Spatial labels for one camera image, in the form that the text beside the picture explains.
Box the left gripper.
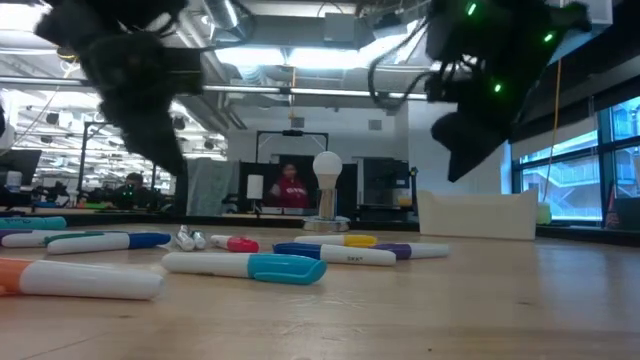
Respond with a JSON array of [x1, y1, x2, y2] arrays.
[[79, 34, 204, 176]]

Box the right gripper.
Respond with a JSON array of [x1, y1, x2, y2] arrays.
[[427, 49, 541, 184]]

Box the person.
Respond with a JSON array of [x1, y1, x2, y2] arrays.
[[267, 162, 311, 209], [110, 171, 152, 210]]

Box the grey cloth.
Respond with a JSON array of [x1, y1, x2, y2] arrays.
[[185, 157, 242, 218]]

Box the white translucent bin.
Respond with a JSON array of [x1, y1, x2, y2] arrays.
[[416, 188, 540, 242]]

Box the black cabinet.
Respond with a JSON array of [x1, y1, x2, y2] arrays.
[[362, 156, 412, 207]]

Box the large window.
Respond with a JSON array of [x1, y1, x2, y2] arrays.
[[508, 74, 640, 226]]

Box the small dark blue cap marker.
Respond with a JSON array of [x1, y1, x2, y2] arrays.
[[46, 231, 173, 256]]

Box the small purple cap marker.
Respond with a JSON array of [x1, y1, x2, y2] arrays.
[[370, 242, 452, 261]]

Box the small red cap marker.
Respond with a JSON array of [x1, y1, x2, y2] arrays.
[[208, 234, 261, 254]]

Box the black monitor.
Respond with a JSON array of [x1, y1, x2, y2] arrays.
[[0, 148, 44, 187]]

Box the small orange cap marker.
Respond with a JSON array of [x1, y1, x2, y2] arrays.
[[0, 256, 167, 302]]

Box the teal chalk marker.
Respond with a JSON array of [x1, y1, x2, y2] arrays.
[[0, 215, 68, 232]]

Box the small yellow cap marker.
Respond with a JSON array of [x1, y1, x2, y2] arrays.
[[293, 233, 379, 249]]

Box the long ceiling light tube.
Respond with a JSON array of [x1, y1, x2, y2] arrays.
[[0, 74, 432, 104]]

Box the yellow hanging cable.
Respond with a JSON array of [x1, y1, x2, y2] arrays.
[[541, 58, 565, 190]]

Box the silver air duct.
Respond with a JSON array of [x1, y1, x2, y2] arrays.
[[202, 0, 256, 30]]

